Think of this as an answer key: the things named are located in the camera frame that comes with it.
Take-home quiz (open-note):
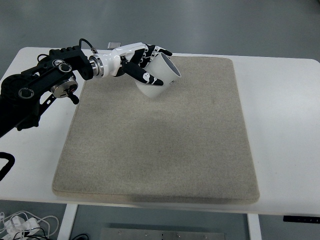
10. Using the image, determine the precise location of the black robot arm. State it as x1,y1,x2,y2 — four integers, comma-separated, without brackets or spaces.
0,38,172,136

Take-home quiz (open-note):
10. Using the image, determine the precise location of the small silver floor plate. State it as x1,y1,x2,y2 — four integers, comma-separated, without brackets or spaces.
107,41,121,50

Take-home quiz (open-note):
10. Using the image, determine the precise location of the white mug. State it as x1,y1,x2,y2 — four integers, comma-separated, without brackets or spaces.
135,52,181,98

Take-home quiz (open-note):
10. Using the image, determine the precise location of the black table control panel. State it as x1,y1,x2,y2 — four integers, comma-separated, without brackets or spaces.
283,215,320,224

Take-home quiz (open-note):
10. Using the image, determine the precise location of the grey metal base plate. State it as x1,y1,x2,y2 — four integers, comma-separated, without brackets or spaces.
100,228,226,240

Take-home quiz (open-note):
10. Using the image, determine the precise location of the left white table leg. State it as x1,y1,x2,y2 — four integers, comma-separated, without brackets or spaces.
57,203,78,240

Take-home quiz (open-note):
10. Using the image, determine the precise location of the beige felt mat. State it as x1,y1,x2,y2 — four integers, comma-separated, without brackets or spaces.
52,56,260,204

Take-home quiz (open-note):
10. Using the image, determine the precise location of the right white table leg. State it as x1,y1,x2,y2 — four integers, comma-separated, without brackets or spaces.
247,213,262,240

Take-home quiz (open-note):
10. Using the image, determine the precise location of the white table leg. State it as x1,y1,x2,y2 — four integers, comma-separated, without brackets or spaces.
57,203,78,240
247,213,262,240

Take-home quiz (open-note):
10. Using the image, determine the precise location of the black sleeved cable loop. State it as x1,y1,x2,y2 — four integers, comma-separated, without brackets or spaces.
0,151,16,183

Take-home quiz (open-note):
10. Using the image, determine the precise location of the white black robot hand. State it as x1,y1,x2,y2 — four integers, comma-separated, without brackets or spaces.
89,42,172,86

